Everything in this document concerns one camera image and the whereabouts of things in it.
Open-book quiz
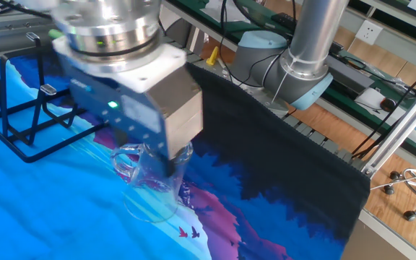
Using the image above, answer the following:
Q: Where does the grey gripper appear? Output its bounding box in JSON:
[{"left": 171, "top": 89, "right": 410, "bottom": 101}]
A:
[{"left": 56, "top": 53, "right": 204, "bottom": 178}]

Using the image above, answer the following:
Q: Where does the clear glass cup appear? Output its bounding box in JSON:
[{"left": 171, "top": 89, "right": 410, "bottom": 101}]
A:
[{"left": 110, "top": 141, "right": 194, "bottom": 224}]

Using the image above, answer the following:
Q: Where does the black metal cup rack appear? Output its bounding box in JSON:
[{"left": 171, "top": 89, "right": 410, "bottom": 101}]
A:
[{"left": 0, "top": 31, "right": 108, "bottom": 164}]

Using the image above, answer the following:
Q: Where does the blue landscape print cloth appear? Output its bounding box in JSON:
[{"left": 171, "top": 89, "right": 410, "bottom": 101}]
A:
[{"left": 0, "top": 46, "right": 371, "bottom": 260}]

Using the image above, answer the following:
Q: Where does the yellow plastic object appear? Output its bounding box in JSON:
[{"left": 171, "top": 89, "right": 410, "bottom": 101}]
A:
[{"left": 205, "top": 45, "right": 220, "bottom": 67}]

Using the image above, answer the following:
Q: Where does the clear plastic bag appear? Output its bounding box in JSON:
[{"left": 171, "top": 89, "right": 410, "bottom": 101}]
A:
[{"left": 202, "top": 0, "right": 252, "bottom": 22}]

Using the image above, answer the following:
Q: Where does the grey metal box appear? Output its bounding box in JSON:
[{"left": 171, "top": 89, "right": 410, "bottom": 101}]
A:
[{"left": 326, "top": 53, "right": 376, "bottom": 95}]

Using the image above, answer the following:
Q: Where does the white paper sheet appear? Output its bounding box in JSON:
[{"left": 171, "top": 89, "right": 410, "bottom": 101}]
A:
[{"left": 354, "top": 87, "right": 407, "bottom": 122}]

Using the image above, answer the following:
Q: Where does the black computer mouse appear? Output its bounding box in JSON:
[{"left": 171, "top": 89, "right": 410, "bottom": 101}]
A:
[{"left": 379, "top": 97, "right": 398, "bottom": 113}]

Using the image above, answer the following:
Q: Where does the black cable bundle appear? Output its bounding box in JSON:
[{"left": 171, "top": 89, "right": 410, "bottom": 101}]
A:
[{"left": 218, "top": 0, "right": 299, "bottom": 87}]

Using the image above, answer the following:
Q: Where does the white wall socket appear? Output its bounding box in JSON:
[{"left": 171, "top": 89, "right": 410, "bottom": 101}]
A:
[{"left": 355, "top": 19, "right": 384, "bottom": 46}]

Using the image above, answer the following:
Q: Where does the aluminium frame beam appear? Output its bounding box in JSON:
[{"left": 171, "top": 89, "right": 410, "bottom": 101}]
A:
[{"left": 360, "top": 74, "right": 416, "bottom": 178}]

